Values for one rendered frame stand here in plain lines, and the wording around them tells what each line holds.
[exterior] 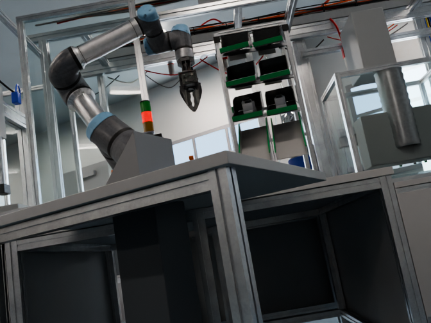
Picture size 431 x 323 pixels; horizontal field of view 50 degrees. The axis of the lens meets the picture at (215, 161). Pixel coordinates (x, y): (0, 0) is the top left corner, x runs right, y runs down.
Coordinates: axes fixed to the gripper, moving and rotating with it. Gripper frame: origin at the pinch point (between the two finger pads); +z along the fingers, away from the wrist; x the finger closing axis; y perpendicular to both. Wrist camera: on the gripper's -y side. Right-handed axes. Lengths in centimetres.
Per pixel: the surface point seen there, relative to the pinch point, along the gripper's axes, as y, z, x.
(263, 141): -19.4, 14.1, 27.1
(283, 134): -22.8, 11.7, 36.4
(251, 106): -11.3, -0.3, 23.8
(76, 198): 65, 39, -30
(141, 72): -34, -34, -24
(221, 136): -361, -76, 12
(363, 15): -84, -67, 107
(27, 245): 5, 43, -71
